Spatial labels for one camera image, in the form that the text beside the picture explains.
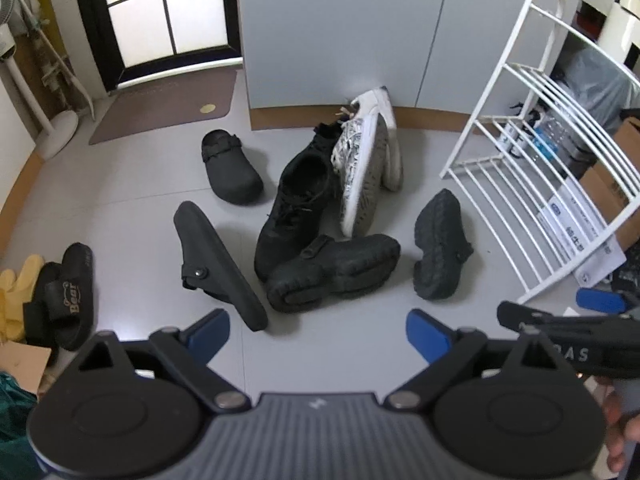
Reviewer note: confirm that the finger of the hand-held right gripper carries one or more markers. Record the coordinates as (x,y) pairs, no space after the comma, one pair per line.
(520,316)
(600,301)

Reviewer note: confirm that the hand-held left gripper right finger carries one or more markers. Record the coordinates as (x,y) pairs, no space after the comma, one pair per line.
(425,335)

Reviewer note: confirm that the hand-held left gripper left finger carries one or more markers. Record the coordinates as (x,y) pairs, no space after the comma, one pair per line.
(207,335)

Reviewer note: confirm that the white shoe rack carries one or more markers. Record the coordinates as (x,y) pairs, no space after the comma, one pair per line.
(526,294)

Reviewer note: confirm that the black chunky platform clog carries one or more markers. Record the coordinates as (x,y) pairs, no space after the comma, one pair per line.
(442,245)
(330,272)

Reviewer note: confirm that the white patterned sneaker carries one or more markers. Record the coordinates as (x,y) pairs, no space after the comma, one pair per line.
(382,105)
(357,170)

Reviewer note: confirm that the person's right hand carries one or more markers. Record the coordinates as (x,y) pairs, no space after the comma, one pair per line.
(616,455)

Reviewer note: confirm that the white printed carton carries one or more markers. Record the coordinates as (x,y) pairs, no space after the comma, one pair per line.
(575,220)

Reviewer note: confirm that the cardboard box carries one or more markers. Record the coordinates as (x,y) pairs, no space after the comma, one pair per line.
(615,180)

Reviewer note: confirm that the black printed slide sandal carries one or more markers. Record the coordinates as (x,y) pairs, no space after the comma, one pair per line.
(35,305)
(70,300)

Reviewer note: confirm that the clear plastic water bottle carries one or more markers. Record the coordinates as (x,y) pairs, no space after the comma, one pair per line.
(547,135)

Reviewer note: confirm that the brown cardboard piece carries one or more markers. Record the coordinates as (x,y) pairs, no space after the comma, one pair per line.
(22,360)

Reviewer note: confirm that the yellow rubber gloves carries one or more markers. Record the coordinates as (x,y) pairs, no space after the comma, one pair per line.
(17,290)

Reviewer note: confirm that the green cloth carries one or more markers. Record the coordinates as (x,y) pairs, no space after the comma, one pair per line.
(12,410)

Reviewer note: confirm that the grey plastic bag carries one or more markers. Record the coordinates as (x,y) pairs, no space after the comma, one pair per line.
(595,80)

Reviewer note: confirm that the brown door mat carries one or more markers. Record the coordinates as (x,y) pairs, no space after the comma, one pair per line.
(170,105)

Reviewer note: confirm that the white standing fan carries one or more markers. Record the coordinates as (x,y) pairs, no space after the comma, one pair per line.
(57,132)

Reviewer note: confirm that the grey cabinet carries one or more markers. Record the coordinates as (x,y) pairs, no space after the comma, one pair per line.
(350,30)

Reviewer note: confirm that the black framed glass door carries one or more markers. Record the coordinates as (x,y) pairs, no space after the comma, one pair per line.
(165,10)

